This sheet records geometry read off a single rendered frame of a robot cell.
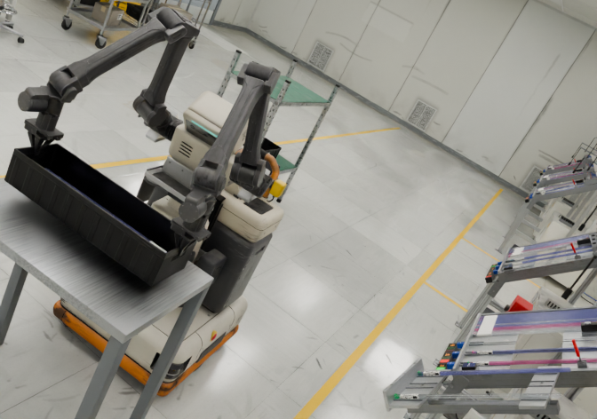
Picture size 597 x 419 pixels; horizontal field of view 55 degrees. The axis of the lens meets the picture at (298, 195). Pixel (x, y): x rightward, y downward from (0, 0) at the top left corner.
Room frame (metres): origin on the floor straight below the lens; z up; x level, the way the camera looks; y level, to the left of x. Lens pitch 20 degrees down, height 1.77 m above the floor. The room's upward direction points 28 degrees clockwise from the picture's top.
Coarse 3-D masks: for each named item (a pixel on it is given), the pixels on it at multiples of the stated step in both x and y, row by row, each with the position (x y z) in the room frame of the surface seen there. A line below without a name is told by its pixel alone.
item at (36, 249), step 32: (0, 192) 1.48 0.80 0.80; (0, 224) 1.34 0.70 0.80; (32, 224) 1.41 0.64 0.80; (64, 224) 1.49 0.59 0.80; (32, 256) 1.28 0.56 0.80; (64, 256) 1.35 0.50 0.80; (96, 256) 1.42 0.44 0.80; (64, 288) 1.23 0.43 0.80; (96, 288) 1.29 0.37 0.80; (128, 288) 1.36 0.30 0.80; (160, 288) 1.43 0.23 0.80; (192, 288) 1.51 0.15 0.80; (0, 320) 1.73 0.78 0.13; (96, 320) 1.20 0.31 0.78; (128, 320) 1.23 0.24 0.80; (192, 320) 1.61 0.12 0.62; (96, 384) 1.18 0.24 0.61; (160, 384) 1.60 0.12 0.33
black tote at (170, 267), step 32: (32, 160) 1.47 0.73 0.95; (64, 160) 1.64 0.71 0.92; (32, 192) 1.46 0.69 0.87; (64, 192) 1.44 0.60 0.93; (96, 192) 1.60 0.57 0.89; (128, 192) 1.58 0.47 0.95; (96, 224) 1.41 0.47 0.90; (128, 224) 1.57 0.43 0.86; (160, 224) 1.55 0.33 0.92; (128, 256) 1.38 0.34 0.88; (160, 256) 1.36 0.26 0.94
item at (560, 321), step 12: (540, 312) 2.49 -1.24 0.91; (552, 312) 2.47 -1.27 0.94; (564, 312) 2.45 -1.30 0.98; (576, 312) 2.43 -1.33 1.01; (588, 312) 2.40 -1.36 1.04; (480, 324) 2.45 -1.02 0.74; (492, 324) 2.42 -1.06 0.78; (504, 324) 2.40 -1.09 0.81; (516, 324) 2.38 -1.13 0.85; (528, 324) 2.36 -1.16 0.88; (540, 324) 2.34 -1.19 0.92; (552, 324) 2.32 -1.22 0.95; (564, 324) 2.30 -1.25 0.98; (576, 324) 2.28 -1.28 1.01
